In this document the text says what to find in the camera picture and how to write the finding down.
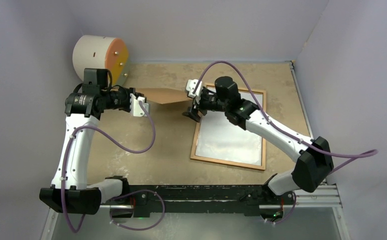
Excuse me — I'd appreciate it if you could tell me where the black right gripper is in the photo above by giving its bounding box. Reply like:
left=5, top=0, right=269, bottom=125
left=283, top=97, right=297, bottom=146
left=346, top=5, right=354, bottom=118
left=183, top=90, right=229, bottom=123

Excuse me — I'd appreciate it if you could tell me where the wooden picture frame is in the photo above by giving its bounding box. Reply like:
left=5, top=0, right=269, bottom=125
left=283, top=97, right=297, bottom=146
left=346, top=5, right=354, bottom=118
left=190, top=82, right=267, bottom=171

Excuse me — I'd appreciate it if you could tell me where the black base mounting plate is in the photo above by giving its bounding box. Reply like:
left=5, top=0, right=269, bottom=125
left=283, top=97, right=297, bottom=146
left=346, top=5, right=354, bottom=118
left=102, top=184, right=294, bottom=218

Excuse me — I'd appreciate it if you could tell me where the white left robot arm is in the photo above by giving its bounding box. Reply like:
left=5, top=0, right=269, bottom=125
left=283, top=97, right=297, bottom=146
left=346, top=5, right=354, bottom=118
left=39, top=68, right=135, bottom=215

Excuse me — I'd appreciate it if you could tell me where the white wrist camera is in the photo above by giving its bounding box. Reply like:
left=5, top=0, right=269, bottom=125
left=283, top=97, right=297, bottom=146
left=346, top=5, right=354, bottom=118
left=130, top=93, right=150, bottom=117
left=185, top=79, right=203, bottom=100

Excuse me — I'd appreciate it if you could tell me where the white cylindrical drum cabinet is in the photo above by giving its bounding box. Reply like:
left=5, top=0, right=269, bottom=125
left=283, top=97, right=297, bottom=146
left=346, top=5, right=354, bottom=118
left=72, top=35, right=131, bottom=86

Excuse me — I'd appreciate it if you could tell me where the brown backing board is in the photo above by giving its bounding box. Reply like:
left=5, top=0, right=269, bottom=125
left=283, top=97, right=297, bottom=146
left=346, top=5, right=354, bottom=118
left=136, top=88, right=192, bottom=105

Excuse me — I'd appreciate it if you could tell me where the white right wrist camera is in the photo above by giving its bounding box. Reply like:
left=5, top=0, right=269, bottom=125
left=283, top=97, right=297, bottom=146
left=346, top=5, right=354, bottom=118
left=185, top=79, right=203, bottom=100

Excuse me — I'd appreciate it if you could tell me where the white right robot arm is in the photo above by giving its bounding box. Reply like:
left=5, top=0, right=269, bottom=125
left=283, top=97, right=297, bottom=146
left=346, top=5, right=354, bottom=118
left=183, top=76, right=334, bottom=204

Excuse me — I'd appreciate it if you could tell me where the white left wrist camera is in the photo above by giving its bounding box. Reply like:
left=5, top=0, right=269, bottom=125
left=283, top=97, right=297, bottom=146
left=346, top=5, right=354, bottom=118
left=130, top=93, right=150, bottom=117

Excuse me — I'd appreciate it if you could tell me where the aluminium extrusion rail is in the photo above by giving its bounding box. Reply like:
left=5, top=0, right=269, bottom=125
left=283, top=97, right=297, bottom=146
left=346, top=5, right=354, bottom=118
left=41, top=185, right=348, bottom=240

